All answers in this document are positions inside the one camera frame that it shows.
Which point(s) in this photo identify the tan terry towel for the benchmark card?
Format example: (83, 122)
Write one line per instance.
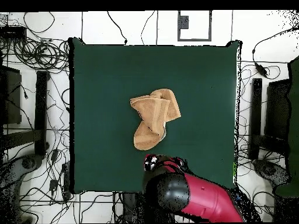
(151, 109)

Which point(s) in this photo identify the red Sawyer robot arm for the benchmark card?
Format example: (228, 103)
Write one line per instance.
(210, 198)

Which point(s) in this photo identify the flat black device box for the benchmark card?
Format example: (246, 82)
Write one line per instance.
(12, 32)

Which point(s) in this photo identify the black stand column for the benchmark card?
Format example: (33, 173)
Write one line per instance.
(129, 205)

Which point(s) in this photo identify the black power strip with plugs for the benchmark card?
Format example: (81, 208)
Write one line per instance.
(66, 182)

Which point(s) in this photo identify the small black power adapter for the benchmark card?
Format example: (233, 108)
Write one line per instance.
(55, 155)
(53, 185)

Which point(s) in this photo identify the dark green table cloth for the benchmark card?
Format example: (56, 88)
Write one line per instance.
(105, 70)

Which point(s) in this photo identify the dark rectangular box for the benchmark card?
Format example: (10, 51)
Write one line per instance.
(278, 109)
(10, 93)

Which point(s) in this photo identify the small dark grey box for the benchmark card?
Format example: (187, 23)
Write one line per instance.
(184, 22)

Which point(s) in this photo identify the grey square floor frame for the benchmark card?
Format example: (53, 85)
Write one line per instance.
(193, 40)

